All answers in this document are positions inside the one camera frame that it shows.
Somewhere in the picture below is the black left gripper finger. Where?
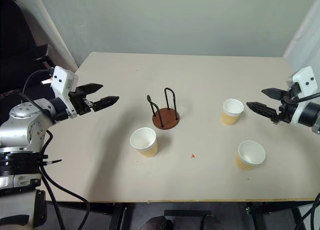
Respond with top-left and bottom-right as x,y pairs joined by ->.
93,96 -> 120,112
82,83 -> 104,98

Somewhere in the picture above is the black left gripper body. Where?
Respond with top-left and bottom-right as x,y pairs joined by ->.
68,86 -> 97,115

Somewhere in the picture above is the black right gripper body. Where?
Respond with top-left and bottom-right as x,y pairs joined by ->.
273,89 -> 299,126

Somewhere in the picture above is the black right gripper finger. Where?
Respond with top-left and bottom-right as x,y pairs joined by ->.
261,88 -> 284,100
246,102 -> 280,123

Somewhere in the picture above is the yellow paper cup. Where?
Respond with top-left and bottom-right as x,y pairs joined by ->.
220,98 -> 245,126
235,140 -> 266,171
129,127 -> 159,158

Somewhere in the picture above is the black office chair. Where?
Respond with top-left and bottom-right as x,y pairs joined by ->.
0,0 -> 57,100

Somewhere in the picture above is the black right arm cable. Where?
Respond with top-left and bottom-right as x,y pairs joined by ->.
283,91 -> 320,105

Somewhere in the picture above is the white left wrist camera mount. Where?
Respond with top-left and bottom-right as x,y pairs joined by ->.
49,66 -> 79,119

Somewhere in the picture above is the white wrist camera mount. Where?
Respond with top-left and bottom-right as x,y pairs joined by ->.
285,66 -> 319,100
49,66 -> 79,119

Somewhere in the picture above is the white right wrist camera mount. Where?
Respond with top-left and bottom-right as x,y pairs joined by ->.
285,66 -> 319,100

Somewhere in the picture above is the brown wire cup rack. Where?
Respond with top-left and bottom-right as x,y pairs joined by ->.
146,87 -> 181,130

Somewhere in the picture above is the black table frame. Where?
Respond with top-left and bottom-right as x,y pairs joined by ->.
46,200 -> 316,230

